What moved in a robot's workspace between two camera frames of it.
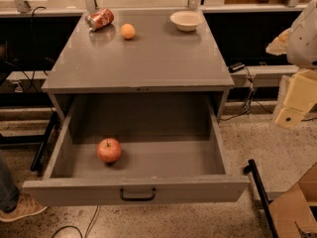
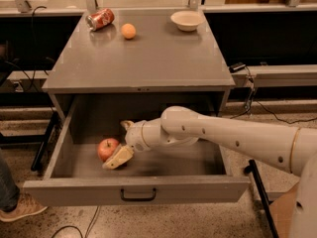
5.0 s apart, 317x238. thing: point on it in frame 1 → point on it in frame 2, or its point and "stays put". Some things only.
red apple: x=109 y=150 stays put
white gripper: x=303 y=42 → x=134 y=137
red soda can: x=99 y=19 stays put
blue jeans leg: x=9 y=194 stays put
